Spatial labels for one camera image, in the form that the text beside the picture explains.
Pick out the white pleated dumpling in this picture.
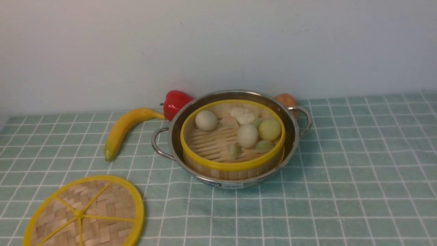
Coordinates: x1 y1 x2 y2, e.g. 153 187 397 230
235 112 258 125
228 107 252 118

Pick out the green checkered tablecloth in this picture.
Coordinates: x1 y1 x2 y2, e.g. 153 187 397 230
0 93 437 246

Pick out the red bell pepper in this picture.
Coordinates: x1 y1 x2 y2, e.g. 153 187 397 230
160 90 194 121

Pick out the woven bamboo steamer lid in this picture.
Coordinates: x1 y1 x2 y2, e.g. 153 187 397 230
22 175 145 246

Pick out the green round bun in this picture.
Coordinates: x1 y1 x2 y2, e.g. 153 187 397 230
258 119 281 141

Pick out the bamboo steamer basket yellow rim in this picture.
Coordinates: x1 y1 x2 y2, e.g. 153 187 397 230
180 99 285 180

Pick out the white round bun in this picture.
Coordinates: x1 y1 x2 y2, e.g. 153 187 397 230
236 124 258 149
195 110 219 132

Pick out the pink dumpling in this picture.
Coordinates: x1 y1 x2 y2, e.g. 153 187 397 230
220 116 239 129

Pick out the yellow banana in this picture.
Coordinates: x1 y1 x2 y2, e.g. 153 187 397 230
103 108 166 162

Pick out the green dumpling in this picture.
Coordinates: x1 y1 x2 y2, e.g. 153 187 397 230
228 143 241 160
254 140 275 153

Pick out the stainless steel two-handled pot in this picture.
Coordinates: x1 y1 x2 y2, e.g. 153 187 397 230
152 90 312 189

